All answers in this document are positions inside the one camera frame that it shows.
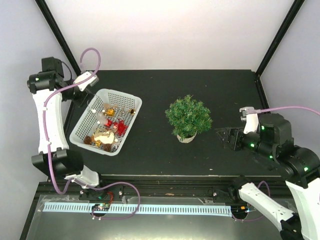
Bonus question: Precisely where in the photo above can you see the red star ornament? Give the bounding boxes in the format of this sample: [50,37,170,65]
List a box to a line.
[113,120,128,136]

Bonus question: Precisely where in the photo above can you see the white slotted cable duct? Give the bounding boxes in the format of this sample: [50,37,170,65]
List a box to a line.
[42,202,232,217]

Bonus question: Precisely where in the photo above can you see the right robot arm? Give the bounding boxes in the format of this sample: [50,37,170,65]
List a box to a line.
[216,113,320,240]

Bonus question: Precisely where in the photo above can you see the brown pine cone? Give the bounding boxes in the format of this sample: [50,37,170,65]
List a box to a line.
[83,135,93,145]
[103,143,113,153]

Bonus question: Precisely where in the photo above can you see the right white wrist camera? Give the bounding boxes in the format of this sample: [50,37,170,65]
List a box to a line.
[239,106,259,134]

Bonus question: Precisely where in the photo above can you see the silver star ornament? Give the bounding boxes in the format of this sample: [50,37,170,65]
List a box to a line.
[112,138,122,150]

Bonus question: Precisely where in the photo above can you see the white ball string lights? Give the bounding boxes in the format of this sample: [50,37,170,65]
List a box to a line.
[91,109,106,125]

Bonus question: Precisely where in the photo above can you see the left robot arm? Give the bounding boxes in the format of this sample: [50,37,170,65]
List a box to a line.
[27,57,108,200]

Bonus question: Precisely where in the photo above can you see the red gift box ornament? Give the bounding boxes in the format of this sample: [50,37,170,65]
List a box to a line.
[104,119,114,127]

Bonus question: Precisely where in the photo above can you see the gold gift box ornament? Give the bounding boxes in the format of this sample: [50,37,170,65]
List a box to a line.
[105,108,115,117]

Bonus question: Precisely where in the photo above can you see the white tree pot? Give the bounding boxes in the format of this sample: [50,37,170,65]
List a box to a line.
[176,133,197,144]

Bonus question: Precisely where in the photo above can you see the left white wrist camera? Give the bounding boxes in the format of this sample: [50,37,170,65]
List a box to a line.
[73,71,99,92]

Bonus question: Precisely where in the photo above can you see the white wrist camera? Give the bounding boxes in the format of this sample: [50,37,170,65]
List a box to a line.
[73,71,99,92]
[239,106,259,134]

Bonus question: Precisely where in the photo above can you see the white perforated plastic basket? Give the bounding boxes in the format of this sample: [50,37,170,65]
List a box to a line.
[69,88,143,157]

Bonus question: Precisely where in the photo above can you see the small green christmas tree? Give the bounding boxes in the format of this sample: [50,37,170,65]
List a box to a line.
[164,95,213,138]

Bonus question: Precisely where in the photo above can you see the burlap bow ornament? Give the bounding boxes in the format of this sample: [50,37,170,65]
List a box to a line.
[103,103,113,112]

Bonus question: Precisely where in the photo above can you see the small gold star ornament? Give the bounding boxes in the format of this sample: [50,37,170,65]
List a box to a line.
[95,140,102,148]

